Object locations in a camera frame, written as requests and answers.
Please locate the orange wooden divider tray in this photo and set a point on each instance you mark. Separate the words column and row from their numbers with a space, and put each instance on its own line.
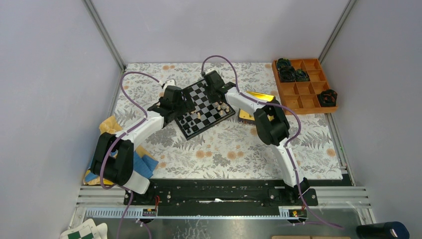
column 302, row 97

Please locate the rolled green floral tie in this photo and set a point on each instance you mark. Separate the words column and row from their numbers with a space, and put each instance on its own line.
column 301, row 76

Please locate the blue yellow cloth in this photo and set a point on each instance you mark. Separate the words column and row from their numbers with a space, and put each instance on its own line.
column 143, row 162

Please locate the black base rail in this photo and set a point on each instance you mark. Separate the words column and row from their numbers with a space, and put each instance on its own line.
column 218, row 197

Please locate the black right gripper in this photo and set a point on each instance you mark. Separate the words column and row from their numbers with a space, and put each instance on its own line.
column 211, row 99

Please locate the rolled blue floral tie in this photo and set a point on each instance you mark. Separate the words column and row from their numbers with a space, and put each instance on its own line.
column 282, row 63

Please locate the black grey chess board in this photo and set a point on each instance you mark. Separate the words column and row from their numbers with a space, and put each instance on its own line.
column 209, row 112

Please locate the rolled dark floral tie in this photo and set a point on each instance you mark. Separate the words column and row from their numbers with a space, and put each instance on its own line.
column 287, row 74

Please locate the dark blue cylinder bottle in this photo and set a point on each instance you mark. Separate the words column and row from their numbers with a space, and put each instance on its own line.
column 387, row 230

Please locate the rolled black orange tie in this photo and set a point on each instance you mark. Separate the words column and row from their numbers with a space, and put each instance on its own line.
column 327, row 98

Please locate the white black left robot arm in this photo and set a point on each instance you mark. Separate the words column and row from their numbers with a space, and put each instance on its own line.
column 114, row 153

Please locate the green white checker card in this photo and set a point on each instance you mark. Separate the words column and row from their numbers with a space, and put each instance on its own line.
column 87, row 230

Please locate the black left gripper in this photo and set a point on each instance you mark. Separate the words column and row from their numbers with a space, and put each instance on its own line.
column 185, row 105

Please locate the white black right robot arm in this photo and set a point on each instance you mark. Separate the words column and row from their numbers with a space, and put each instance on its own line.
column 271, row 124

